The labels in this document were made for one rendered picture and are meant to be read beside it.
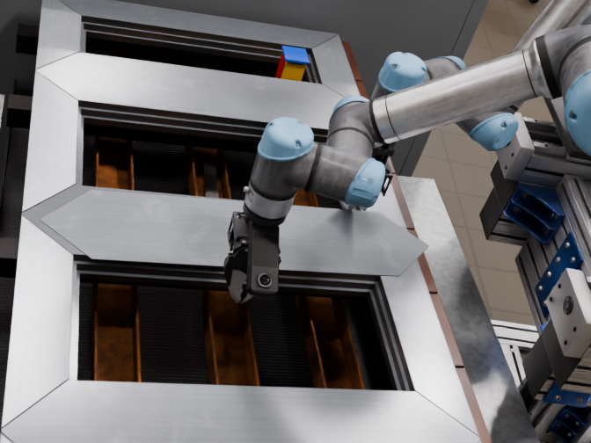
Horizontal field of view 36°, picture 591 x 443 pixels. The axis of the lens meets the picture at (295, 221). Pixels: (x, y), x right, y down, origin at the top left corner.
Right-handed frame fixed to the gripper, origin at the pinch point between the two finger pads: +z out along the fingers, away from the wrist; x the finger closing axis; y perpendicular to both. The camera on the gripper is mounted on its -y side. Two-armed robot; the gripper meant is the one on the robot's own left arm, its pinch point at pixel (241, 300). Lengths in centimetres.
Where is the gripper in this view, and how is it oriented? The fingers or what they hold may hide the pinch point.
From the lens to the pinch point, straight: 155.1
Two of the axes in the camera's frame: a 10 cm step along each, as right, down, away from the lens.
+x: -9.6, -0.8, -2.8
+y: -1.5, -6.8, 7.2
